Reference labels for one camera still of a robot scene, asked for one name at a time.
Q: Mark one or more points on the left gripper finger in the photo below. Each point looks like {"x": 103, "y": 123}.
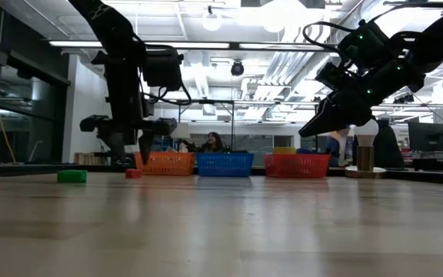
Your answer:
{"x": 117, "y": 148}
{"x": 146, "y": 146}

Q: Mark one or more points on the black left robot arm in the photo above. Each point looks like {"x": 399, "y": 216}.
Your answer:
{"x": 110, "y": 31}

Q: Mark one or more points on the brown book row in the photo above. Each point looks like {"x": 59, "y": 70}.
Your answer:
{"x": 87, "y": 159}

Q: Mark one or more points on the black ceiling spotlight cluster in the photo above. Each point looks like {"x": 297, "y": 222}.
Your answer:
{"x": 404, "y": 98}

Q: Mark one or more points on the black computer monitor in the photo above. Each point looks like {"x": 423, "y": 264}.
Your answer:
{"x": 429, "y": 136}

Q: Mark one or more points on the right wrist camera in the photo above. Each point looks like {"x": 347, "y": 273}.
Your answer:
{"x": 331, "y": 77}

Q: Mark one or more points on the orange plastic basket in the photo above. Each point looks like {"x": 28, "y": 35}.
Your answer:
{"x": 171, "y": 163}

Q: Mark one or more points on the red mini stapler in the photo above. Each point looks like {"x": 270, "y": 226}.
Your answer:
{"x": 133, "y": 173}

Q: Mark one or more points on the black overhead light beam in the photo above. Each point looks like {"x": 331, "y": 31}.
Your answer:
{"x": 235, "y": 45}

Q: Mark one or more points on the yellow tape roll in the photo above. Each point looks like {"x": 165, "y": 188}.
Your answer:
{"x": 284, "y": 150}

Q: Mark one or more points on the white bulb brass table lamp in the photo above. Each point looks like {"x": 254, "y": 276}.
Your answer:
{"x": 365, "y": 157}

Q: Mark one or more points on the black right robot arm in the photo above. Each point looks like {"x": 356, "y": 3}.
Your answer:
{"x": 437, "y": 38}

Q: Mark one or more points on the blue plastic basket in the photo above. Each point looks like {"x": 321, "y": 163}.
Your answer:
{"x": 225, "y": 164}

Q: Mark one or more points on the person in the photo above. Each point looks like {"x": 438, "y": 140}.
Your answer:
{"x": 342, "y": 144}
{"x": 214, "y": 144}
{"x": 390, "y": 146}

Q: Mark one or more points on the red plastic basket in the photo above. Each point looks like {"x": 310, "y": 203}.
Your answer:
{"x": 296, "y": 166}

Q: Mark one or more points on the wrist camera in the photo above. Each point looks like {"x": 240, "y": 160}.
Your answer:
{"x": 331, "y": 77}
{"x": 162, "y": 69}

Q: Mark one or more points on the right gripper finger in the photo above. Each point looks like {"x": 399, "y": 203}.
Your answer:
{"x": 321, "y": 123}

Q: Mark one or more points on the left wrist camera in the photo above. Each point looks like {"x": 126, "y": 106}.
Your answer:
{"x": 162, "y": 69}

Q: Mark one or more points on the green mini stapler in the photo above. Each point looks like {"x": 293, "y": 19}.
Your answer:
{"x": 71, "y": 176}

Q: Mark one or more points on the dark blue tape roll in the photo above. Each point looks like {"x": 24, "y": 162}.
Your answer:
{"x": 305, "y": 151}

